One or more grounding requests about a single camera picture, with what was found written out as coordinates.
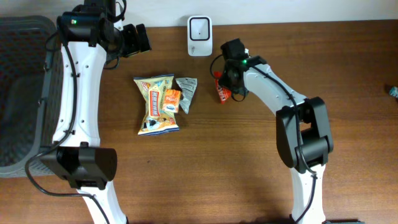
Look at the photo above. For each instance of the small orange box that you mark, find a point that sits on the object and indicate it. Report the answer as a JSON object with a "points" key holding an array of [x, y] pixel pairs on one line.
{"points": [[171, 101]]}

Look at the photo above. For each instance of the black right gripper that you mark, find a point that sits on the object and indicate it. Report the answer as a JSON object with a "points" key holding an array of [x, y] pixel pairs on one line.
{"points": [[229, 82]]}

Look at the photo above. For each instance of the yellow chip bag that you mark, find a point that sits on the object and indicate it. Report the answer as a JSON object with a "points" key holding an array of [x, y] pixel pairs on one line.
{"points": [[156, 120]]}

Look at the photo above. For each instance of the silver foil packet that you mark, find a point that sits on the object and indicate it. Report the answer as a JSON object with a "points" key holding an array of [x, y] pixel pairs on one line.
{"points": [[188, 87]]}

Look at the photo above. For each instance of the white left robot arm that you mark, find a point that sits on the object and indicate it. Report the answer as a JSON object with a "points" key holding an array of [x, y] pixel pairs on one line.
{"points": [[93, 39]]}

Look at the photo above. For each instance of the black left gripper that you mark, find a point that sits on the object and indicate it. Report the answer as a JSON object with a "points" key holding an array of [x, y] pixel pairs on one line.
{"points": [[132, 40]]}

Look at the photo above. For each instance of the blue mouthwash bottle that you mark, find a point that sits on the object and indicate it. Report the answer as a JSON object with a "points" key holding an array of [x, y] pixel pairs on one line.
{"points": [[394, 92]]}

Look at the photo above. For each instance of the grey plastic mesh basket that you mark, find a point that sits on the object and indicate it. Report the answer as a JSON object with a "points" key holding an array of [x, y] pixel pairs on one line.
{"points": [[31, 88]]}

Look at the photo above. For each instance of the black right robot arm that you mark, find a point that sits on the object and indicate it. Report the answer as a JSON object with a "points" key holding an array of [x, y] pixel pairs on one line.
{"points": [[303, 135]]}

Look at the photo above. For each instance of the white black barcode scanner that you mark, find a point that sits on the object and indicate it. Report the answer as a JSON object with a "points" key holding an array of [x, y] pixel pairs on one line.
{"points": [[199, 36]]}

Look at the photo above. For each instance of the red snack bag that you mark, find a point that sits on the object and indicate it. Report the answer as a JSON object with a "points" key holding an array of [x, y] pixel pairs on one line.
{"points": [[224, 94]]}

